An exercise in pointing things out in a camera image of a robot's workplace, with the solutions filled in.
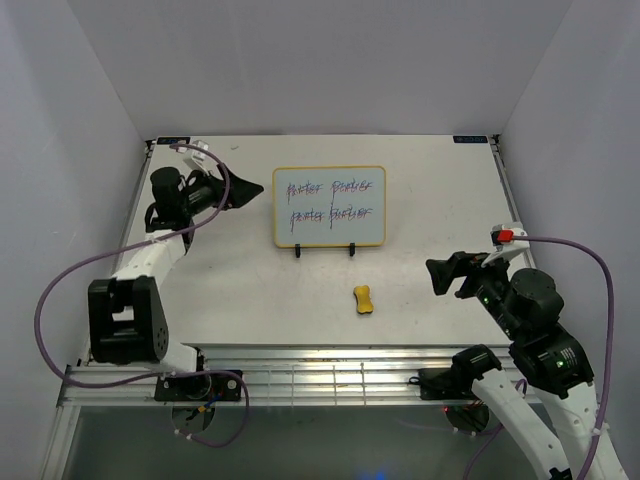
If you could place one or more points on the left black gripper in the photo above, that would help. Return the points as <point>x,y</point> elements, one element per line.
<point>240,192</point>

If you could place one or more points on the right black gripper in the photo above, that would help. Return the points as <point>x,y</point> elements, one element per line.
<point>460,263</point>

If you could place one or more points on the yellow black whiteboard eraser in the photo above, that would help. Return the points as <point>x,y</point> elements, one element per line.
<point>364,304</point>

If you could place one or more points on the yellow framed whiteboard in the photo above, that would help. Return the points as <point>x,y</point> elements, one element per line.
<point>326,207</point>

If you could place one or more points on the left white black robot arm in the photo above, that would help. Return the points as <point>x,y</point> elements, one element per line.
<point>126,317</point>

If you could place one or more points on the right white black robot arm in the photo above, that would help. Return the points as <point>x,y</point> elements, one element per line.
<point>526,306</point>

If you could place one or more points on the blue label sticker left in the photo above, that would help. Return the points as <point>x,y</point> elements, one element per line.
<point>173,140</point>

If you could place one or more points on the blue label sticker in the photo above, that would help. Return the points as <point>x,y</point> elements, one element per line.
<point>470,139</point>
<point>173,140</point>

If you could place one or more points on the blue label sticker right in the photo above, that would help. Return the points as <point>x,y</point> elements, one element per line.
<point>470,139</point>

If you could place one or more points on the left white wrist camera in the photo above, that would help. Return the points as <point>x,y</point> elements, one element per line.
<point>196,159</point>

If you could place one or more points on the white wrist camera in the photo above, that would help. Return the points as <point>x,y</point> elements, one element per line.
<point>509,241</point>
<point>196,159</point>

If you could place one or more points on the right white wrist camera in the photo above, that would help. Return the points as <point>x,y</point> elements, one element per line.
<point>509,241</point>

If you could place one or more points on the metal wire whiteboard stand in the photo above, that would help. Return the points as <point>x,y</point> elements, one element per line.
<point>350,248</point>

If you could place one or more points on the aluminium extrusion frame rail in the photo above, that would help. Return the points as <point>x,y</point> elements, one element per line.
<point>279,376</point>

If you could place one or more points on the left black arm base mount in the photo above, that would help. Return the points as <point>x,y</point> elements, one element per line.
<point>202,388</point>

